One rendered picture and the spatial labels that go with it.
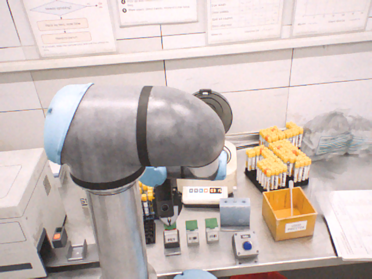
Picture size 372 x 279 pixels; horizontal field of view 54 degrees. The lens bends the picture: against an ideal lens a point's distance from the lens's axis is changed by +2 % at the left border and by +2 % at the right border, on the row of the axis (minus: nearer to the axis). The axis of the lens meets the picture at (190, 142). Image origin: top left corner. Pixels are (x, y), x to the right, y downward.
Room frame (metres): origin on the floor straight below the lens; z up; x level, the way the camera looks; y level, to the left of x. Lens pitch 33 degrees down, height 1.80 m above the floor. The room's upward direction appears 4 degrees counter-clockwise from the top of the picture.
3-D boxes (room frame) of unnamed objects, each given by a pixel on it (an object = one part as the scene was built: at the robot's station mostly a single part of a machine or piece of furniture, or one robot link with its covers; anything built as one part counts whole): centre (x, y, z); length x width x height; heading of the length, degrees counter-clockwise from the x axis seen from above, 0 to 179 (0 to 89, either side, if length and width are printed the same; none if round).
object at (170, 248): (0.82, 0.08, 0.89); 0.09 x 0.05 x 0.04; 3
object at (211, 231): (0.84, -0.05, 0.91); 0.05 x 0.04 x 0.07; 3
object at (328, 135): (1.31, -0.58, 0.97); 0.26 x 0.17 x 0.19; 106
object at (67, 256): (0.78, 0.40, 0.92); 0.21 x 0.07 x 0.05; 93
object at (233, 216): (0.89, -0.13, 0.92); 0.10 x 0.07 x 0.10; 85
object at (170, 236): (0.82, 0.08, 0.92); 0.05 x 0.04 x 0.06; 3
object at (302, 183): (1.14, -0.38, 0.89); 0.17 x 0.09 x 0.02; 20
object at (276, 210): (0.87, -0.31, 0.93); 0.13 x 0.13 x 0.10; 7
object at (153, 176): (0.73, 0.08, 1.27); 0.11 x 0.11 x 0.08; 83
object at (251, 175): (1.11, -0.28, 0.89); 0.17 x 0.09 x 0.02; 20
